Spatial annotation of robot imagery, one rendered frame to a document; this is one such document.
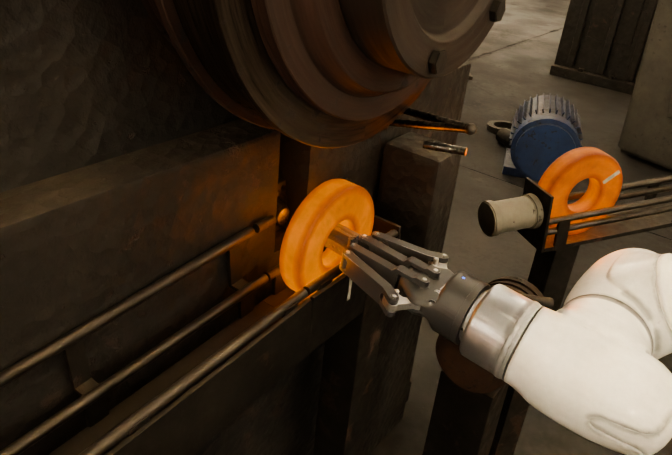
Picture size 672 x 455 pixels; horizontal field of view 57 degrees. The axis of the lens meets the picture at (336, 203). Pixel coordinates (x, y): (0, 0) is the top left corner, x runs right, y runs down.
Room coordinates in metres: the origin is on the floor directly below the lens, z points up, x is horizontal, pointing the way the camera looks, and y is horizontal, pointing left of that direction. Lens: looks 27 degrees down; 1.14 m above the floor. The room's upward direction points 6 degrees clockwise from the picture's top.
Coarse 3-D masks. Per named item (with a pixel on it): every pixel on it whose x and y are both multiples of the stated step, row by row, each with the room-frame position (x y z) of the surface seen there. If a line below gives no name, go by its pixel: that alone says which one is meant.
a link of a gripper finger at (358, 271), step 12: (348, 252) 0.62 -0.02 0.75; (348, 264) 0.61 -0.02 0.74; (360, 264) 0.60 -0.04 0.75; (348, 276) 0.61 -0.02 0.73; (360, 276) 0.59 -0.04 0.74; (372, 276) 0.58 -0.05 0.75; (372, 288) 0.58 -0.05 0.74; (384, 288) 0.57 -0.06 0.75; (396, 300) 0.55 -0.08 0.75; (384, 312) 0.55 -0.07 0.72
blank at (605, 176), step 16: (560, 160) 0.96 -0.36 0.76; (576, 160) 0.95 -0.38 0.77; (592, 160) 0.95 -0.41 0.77; (608, 160) 0.97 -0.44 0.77; (544, 176) 0.95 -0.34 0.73; (560, 176) 0.93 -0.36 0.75; (576, 176) 0.95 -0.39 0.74; (592, 176) 0.96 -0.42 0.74; (608, 176) 0.97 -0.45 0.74; (560, 192) 0.94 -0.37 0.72; (592, 192) 0.98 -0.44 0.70; (608, 192) 0.97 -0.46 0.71; (560, 208) 0.94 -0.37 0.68; (576, 208) 0.97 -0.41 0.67; (592, 208) 0.97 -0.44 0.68
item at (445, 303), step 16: (416, 272) 0.61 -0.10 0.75; (448, 272) 0.62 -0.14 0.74; (464, 272) 0.59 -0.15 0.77; (400, 288) 0.58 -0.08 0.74; (416, 288) 0.58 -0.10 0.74; (432, 288) 0.58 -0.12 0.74; (448, 288) 0.56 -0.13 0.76; (464, 288) 0.56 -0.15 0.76; (480, 288) 0.56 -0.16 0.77; (416, 304) 0.56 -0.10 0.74; (432, 304) 0.55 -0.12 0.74; (448, 304) 0.55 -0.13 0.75; (464, 304) 0.54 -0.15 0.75; (432, 320) 0.55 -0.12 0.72; (448, 320) 0.54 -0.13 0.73; (448, 336) 0.54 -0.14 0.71
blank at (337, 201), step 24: (312, 192) 0.66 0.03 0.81; (336, 192) 0.66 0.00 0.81; (360, 192) 0.69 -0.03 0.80; (312, 216) 0.63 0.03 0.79; (336, 216) 0.66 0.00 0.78; (360, 216) 0.70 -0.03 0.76; (288, 240) 0.62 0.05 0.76; (312, 240) 0.62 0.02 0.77; (288, 264) 0.61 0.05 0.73; (312, 264) 0.62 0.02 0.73; (336, 264) 0.67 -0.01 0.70
